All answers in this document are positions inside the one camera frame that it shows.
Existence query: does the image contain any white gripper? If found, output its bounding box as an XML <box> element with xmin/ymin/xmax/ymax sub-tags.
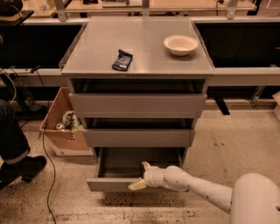
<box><xmin>129</xmin><ymin>161</ymin><xmax>166</xmax><ymax>191</ymax></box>

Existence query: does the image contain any grey bottom drawer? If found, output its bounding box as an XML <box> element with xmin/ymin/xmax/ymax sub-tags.
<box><xmin>87</xmin><ymin>147</ymin><xmax>184</xmax><ymax>193</ymax></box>

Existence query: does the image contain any grey drawer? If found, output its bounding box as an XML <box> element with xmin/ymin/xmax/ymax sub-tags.
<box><xmin>83</xmin><ymin>118</ymin><xmax>195</xmax><ymax>148</ymax></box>
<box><xmin>87</xmin><ymin>147</ymin><xmax>184</xmax><ymax>193</ymax></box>
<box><xmin>69</xmin><ymin>93</ymin><xmax>207</xmax><ymax>118</ymax></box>

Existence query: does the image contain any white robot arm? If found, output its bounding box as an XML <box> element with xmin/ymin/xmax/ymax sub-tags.
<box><xmin>129</xmin><ymin>162</ymin><xmax>280</xmax><ymax>224</ymax></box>

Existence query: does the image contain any grey middle drawer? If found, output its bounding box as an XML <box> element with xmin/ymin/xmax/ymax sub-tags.
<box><xmin>83</xmin><ymin>118</ymin><xmax>195</xmax><ymax>148</ymax></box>

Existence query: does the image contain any grey drawer cabinet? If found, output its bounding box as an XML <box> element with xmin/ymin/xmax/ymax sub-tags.
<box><xmin>58</xmin><ymin>16</ymin><xmax>215</xmax><ymax>163</ymax></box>

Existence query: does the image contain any grey top drawer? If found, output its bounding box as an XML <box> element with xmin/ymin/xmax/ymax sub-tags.
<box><xmin>69</xmin><ymin>93</ymin><xmax>207</xmax><ymax>118</ymax></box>

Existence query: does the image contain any crumpled green white bag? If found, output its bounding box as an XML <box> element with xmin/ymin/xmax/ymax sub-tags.
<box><xmin>62</xmin><ymin>110</ymin><xmax>83</xmax><ymax>130</ymax></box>

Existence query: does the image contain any brown cardboard box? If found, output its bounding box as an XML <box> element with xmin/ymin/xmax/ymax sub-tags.
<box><xmin>39</xmin><ymin>87</ymin><xmax>93</xmax><ymax>156</ymax></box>

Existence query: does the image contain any dark blue snack packet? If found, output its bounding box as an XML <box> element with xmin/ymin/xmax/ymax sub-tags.
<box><xmin>112</xmin><ymin>49</ymin><xmax>133</xmax><ymax>71</ymax></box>

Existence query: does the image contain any black shoe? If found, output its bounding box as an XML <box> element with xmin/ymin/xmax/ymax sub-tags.
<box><xmin>0</xmin><ymin>156</ymin><xmax>46</xmax><ymax>182</ymax></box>

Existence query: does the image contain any dark trouser leg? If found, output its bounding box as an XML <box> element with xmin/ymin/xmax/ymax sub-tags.
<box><xmin>0</xmin><ymin>100</ymin><xmax>30</xmax><ymax>165</ymax></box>

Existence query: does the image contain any white paper bowl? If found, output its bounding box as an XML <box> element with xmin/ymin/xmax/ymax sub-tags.
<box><xmin>164</xmin><ymin>35</ymin><xmax>199</xmax><ymax>56</ymax></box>

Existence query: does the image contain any black floor cable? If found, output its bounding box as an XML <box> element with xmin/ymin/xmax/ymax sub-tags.
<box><xmin>30</xmin><ymin>65</ymin><xmax>58</xmax><ymax>224</ymax></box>

